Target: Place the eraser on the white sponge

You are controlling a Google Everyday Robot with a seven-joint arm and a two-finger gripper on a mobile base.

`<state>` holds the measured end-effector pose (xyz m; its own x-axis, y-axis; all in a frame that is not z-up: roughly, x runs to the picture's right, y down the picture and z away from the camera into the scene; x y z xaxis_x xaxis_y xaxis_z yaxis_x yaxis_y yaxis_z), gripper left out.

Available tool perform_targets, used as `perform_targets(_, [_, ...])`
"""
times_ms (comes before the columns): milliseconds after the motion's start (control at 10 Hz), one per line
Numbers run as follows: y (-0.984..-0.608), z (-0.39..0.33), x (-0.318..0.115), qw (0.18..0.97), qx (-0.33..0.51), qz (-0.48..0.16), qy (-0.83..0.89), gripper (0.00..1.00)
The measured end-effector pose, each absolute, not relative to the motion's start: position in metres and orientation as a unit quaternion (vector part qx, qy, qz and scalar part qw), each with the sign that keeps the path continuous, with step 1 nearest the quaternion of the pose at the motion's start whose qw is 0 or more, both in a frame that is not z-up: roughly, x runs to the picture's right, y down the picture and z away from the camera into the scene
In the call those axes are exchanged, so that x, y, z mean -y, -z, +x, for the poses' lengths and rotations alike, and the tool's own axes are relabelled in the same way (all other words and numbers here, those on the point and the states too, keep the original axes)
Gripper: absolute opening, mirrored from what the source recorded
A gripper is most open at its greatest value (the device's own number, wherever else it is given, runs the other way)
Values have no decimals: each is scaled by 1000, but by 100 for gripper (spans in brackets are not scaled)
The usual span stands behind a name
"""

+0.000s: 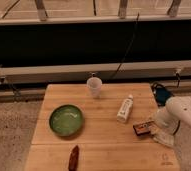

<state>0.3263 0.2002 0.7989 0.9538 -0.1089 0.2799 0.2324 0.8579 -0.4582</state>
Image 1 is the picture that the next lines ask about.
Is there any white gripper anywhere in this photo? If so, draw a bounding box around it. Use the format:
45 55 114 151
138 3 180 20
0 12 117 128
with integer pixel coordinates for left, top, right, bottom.
152 108 177 135

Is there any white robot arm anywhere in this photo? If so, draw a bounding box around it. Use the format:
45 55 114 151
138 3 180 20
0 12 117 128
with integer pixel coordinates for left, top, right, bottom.
153 96 191 129

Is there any blue and black device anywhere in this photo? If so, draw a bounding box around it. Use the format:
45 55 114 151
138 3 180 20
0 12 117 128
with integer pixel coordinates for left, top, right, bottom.
151 83 173 106

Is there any white lying bottle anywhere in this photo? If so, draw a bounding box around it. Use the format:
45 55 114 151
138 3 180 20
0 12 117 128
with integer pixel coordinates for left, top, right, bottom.
117 95 133 123

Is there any translucent plastic cup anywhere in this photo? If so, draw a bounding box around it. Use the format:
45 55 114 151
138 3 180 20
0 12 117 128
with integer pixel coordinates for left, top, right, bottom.
87 77 102 98

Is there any green bowl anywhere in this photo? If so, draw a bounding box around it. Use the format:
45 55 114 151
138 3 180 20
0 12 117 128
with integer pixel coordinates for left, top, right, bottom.
49 104 84 137

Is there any brown wooden stick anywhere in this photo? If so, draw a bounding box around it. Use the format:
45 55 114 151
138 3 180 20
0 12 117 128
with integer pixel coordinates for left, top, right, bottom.
68 145 79 171

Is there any black hanging cable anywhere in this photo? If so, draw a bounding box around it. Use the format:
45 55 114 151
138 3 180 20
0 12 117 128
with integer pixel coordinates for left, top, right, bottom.
106 12 141 83

